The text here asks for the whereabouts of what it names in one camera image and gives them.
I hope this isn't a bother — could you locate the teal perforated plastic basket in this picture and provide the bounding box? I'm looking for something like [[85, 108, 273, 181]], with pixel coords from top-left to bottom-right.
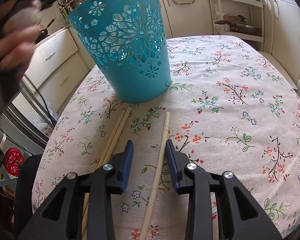
[[67, 0, 171, 103]]

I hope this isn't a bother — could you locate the person left hand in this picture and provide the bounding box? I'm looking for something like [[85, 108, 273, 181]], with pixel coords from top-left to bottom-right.
[[0, 0, 43, 75]]

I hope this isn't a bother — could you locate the black frying pan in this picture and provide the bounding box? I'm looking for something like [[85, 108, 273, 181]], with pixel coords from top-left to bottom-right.
[[35, 18, 56, 44]]

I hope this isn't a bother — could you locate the floral tablecloth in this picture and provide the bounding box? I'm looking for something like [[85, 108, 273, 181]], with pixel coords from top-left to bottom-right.
[[32, 36, 300, 239]]

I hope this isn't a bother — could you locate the red slipper on rack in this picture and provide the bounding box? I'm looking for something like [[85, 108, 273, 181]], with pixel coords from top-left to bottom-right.
[[4, 147, 24, 177]]

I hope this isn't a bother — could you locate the dark cooking pot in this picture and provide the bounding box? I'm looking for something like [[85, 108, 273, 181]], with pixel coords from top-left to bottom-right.
[[214, 14, 262, 36]]

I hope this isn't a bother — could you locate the white storage trolley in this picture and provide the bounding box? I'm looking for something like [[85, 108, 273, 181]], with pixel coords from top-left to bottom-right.
[[210, 0, 264, 51]]

